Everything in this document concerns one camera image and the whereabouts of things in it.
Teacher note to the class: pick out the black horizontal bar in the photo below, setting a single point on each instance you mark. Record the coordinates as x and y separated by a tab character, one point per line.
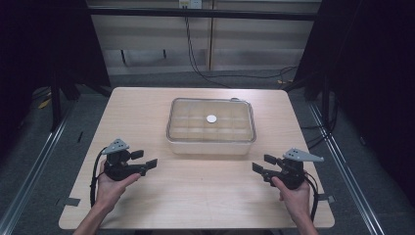
202	13

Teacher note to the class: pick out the yellow floor tape strip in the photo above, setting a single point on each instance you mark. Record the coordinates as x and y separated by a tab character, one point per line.
44	103

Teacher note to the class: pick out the grey tape piece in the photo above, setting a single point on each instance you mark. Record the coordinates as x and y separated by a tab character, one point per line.
327	198
72	201

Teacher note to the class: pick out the white round disc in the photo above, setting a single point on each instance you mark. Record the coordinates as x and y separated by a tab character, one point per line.
211	118

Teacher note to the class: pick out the black metal stand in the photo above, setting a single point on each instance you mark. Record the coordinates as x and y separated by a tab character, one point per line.
324	98

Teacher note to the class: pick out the dark curtain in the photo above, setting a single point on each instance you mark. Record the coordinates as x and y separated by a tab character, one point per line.
39	45
368	65

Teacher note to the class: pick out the metal floor rail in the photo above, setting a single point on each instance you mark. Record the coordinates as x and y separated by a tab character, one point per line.
36	169
345	169

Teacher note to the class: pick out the white wall outlet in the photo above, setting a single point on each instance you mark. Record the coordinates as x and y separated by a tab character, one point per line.
190	3

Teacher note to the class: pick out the person's left hand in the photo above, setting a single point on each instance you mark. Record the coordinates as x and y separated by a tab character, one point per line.
109	192

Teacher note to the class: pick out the small black floor tape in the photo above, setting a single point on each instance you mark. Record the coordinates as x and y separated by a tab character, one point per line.
80	137

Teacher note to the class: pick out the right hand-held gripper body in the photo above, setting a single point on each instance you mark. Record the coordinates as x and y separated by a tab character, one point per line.
292	173

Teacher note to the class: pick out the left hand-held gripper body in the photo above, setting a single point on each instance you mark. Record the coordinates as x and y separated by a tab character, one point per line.
119	161

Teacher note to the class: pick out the person's right hand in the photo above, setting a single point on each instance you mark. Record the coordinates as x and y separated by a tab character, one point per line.
297	200

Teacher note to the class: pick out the white container with clear lid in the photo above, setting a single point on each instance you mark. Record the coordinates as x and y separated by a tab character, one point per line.
210	137

